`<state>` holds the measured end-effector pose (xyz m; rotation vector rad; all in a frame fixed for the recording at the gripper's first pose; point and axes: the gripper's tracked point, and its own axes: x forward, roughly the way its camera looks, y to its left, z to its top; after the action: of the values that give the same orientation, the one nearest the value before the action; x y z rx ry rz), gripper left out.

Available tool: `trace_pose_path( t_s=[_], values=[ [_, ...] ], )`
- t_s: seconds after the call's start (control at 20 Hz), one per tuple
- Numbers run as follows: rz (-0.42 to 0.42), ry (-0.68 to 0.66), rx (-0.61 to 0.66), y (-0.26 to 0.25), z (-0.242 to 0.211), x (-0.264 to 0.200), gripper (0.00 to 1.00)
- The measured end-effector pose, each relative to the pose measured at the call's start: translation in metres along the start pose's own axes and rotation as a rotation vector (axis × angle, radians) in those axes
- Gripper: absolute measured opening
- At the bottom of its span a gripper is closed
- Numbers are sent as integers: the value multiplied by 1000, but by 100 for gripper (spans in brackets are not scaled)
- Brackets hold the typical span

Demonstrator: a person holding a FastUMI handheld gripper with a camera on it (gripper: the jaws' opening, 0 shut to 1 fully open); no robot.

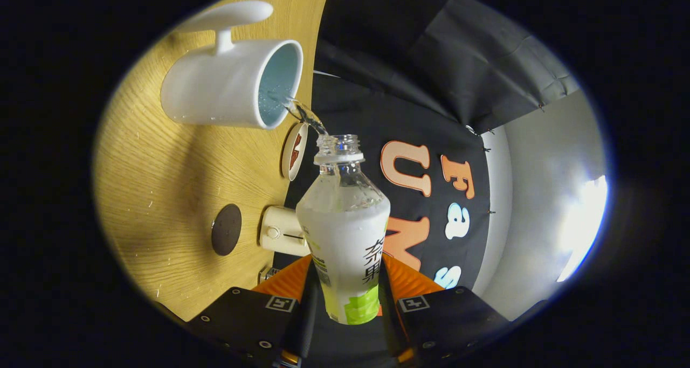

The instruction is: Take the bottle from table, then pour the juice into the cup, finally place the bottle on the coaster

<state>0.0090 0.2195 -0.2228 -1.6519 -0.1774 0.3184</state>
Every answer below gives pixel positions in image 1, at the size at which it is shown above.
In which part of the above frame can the wooden table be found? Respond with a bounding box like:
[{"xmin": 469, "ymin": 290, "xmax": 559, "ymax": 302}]
[{"xmin": 93, "ymin": 0, "xmax": 335, "ymax": 321}]

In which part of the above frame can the clear juice bottle white label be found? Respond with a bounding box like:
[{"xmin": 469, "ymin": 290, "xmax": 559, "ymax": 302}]
[{"xmin": 295, "ymin": 134, "xmax": 391, "ymax": 325}]

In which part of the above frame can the white oval plate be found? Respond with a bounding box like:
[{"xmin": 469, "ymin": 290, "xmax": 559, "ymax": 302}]
[{"xmin": 281, "ymin": 122, "xmax": 309, "ymax": 182}]

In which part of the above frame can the cream toaster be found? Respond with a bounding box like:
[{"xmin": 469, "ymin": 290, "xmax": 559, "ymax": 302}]
[{"xmin": 259, "ymin": 206, "xmax": 312, "ymax": 257}]

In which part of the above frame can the white cup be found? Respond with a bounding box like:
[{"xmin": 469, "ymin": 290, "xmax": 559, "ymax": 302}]
[{"xmin": 161, "ymin": 1, "xmax": 304, "ymax": 130}]

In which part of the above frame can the dark brown round coaster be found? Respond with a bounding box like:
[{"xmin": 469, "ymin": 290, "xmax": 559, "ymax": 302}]
[{"xmin": 211, "ymin": 204, "xmax": 243, "ymax": 256}]

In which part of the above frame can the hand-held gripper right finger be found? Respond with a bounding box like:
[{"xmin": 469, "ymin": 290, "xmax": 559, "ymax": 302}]
[{"xmin": 377, "ymin": 252, "xmax": 510, "ymax": 366}]

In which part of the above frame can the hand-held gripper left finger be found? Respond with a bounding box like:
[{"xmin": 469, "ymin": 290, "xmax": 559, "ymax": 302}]
[{"xmin": 189, "ymin": 255, "xmax": 320, "ymax": 366}]

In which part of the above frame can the clear juice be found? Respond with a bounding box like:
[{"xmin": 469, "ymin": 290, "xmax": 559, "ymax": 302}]
[{"xmin": 270, "ymin": 91, "xmax": 328, "ymax": 137}]

